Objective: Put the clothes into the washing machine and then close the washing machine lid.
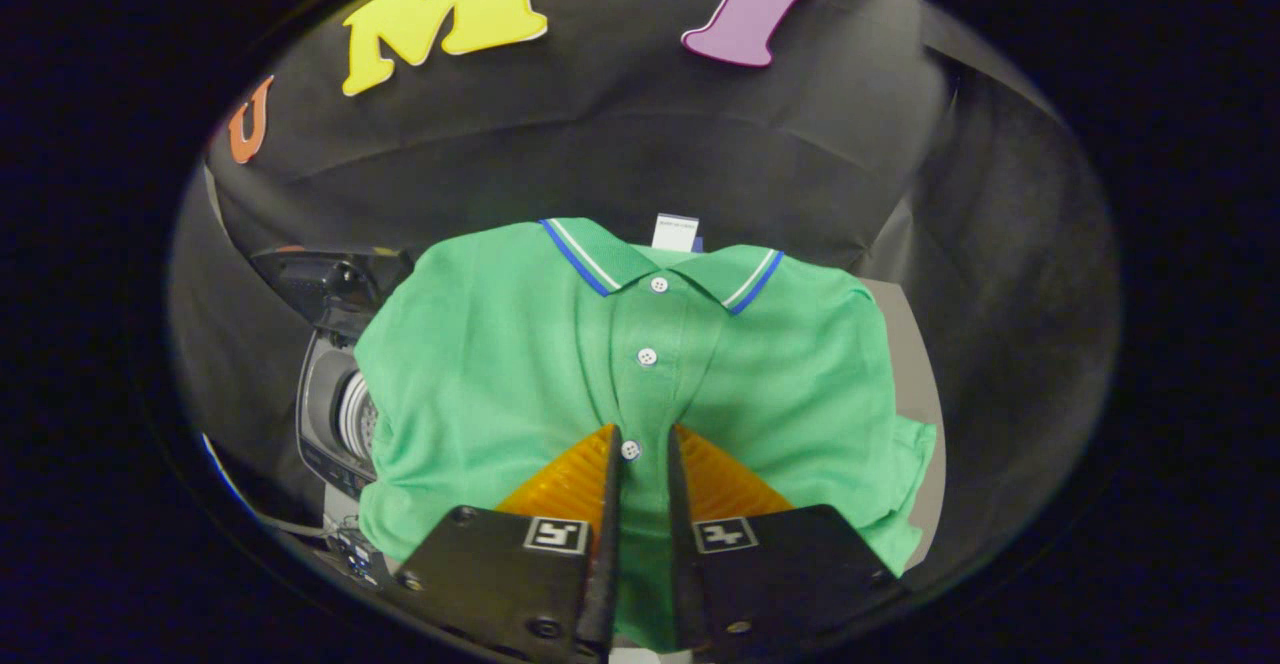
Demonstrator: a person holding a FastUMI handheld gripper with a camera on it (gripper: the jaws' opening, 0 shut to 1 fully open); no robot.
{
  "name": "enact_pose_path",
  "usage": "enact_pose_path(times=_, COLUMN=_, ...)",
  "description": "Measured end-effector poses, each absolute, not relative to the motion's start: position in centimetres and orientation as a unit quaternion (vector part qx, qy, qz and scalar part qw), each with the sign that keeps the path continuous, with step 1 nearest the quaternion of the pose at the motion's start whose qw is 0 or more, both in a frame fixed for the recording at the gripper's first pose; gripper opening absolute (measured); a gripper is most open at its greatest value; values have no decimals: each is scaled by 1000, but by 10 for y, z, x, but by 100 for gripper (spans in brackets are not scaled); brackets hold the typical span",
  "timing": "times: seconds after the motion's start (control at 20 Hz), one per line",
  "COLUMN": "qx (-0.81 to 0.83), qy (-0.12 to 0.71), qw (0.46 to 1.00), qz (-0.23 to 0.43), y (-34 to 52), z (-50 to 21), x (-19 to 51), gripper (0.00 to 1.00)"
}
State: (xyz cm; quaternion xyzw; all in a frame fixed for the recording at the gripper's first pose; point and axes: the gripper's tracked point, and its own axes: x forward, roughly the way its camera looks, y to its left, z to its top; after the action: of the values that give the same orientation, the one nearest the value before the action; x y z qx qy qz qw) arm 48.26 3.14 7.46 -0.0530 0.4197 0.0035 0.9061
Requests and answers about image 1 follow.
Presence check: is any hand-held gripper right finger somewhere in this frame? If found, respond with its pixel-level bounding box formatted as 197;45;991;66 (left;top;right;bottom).
665;423;911;660

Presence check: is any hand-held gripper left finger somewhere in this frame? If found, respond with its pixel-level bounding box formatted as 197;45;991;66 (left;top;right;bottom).
395;423;624;660

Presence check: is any green polo shirt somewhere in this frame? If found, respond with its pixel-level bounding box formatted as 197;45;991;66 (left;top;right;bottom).
352;216;939;651

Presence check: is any beige cabinet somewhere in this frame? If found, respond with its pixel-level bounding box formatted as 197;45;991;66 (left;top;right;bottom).
858;279;947;573

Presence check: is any black backdrop cloth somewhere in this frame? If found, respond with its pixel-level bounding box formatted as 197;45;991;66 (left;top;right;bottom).
165;0;1121;590

